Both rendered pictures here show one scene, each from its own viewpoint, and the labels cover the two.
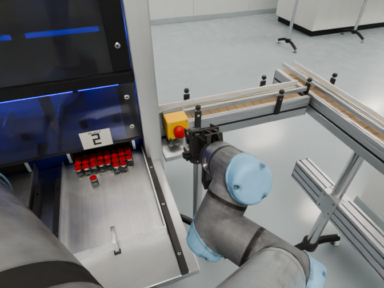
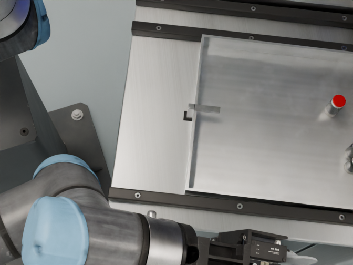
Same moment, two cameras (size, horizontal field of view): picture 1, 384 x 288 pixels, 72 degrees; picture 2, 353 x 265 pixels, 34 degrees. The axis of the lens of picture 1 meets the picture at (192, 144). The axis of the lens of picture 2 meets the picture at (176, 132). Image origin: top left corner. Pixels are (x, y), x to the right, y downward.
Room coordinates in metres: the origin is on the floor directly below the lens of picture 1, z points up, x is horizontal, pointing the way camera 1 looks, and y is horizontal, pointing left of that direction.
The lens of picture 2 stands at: (0.42, -0.12, 1.76)
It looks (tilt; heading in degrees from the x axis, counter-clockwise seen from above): 72 degrees down; 109
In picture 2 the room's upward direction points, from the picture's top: 6 degrees clockwise
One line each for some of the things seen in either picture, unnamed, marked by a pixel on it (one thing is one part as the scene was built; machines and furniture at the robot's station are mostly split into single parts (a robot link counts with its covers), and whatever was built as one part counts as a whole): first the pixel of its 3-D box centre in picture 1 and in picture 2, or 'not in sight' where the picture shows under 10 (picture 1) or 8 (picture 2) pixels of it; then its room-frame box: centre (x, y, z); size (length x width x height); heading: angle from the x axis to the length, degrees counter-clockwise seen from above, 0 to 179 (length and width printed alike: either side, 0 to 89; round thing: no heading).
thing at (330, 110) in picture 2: (95, 183); (334, 105); (0.53, 0.29, 0.90); 0.02 x 0.02 x 0.04
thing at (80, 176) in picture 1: (105, 167); not in sight; (0.60, 0.28, 0.90); 0.18 x 0.02 x 0.05; 109
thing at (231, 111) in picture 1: (232, 106); not in sight; (0.94, -0.17, 0.92); 0.69 x 0.16 x 0.16; 109
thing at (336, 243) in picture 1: (307, 247); not in sight; (0.78, -0.67, 0.07); 0.50 x 0.08 x 0.14; 109
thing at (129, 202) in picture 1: (109, 194); (299, 124); (0.50, 0.24, 0.90); 0.34 x 0.26 x 0.04; 19
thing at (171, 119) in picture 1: (175, 124); not in sight; (0.71, 0.06, 1.00); 0.08 x 0.07 x 0.07; 19
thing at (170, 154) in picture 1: (177, 144); not in sight; (0.76, 0.05, 0.87); 0.14 x 0.13 x 0.02; 19
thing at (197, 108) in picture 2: (113, 233); (207, 109); (0.35, 0.19, 0.92); 0.04 x 0.01 x 0.01; 19
